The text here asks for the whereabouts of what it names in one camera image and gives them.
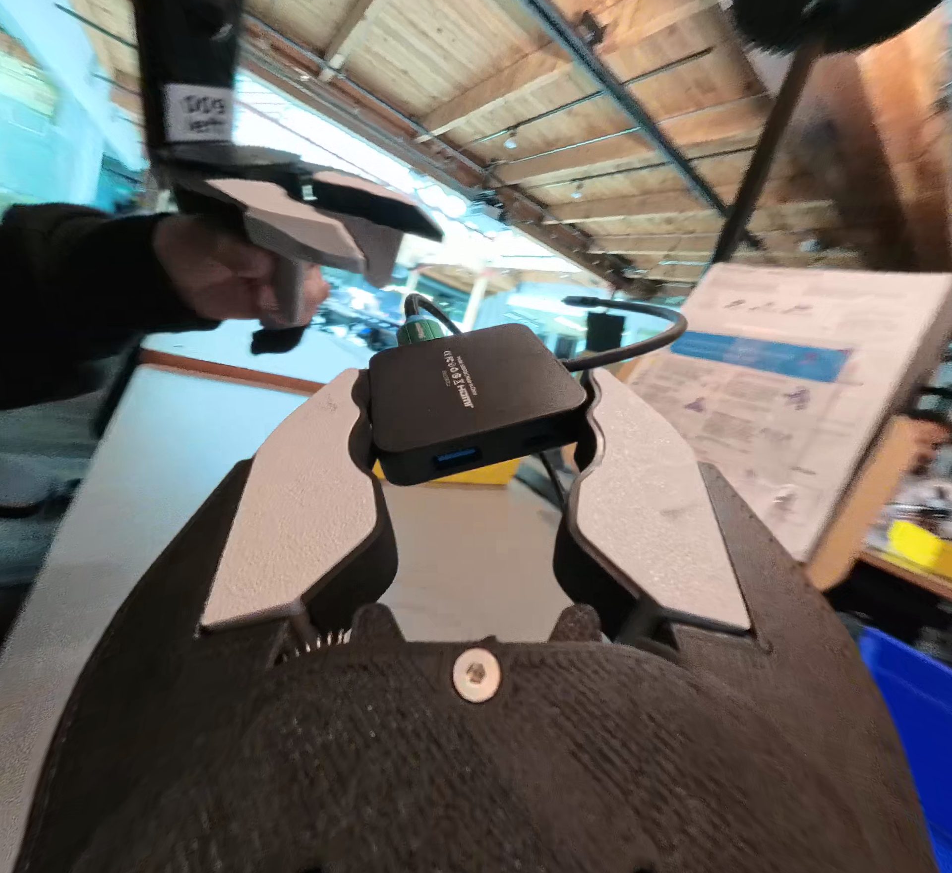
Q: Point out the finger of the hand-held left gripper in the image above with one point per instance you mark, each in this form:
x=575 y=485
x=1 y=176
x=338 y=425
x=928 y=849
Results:
x=290 y=226
x=379 y=207

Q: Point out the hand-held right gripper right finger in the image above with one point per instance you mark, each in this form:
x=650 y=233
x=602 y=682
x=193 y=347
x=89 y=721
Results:
x=654 y=516

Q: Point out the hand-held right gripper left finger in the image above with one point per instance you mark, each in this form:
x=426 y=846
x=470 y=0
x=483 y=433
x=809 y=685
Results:
x=297 y=501

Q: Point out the yellow plastic bin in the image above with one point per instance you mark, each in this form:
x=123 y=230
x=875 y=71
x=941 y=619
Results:
x=483 y=473
x=922 y=546

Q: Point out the grey desk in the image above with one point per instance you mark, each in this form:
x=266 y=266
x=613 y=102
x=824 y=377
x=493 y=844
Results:
x=149 y=479

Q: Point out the person's left hand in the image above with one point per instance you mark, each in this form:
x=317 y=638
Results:
x=216 y=271

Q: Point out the blue banner instruction sheet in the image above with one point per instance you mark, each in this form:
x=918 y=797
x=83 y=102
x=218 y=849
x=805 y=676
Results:
x=744 y=427

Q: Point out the wooden document stand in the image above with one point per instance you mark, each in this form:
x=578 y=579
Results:
x=863 y=508

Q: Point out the large white instruction sheet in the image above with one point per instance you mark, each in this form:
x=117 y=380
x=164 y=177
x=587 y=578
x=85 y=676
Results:
x=877 y=323

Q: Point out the blue plastic bin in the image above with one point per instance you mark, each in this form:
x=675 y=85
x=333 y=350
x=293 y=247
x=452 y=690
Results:
x=915 y=724

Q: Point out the black ceiling track rail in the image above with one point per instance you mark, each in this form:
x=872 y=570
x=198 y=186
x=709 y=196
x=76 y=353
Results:
x=617 y=91

